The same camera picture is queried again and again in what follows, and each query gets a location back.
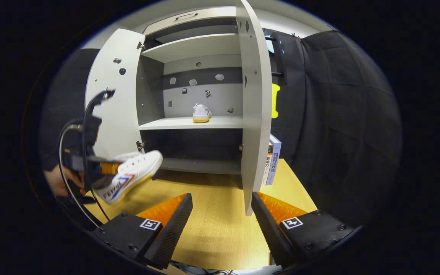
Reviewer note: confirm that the dark spine book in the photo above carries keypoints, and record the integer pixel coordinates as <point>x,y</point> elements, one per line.
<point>267,172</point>

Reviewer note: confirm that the white shoe cabinet door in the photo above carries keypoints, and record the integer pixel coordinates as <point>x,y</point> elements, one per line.
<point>117,107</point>
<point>256,133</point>

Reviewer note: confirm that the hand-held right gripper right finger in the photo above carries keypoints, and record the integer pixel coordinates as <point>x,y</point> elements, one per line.
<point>271,233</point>

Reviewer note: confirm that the white shoe cabinet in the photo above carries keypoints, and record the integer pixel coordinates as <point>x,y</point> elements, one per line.
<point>189,123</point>

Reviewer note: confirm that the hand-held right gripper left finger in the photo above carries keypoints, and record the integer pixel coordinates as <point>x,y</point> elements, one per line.
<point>172,233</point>

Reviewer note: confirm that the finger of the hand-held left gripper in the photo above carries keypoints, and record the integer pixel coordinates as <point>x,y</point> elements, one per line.
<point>110,168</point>

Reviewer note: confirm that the white canvas shoe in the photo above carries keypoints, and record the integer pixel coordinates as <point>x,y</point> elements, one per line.
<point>136,168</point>
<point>201,111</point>

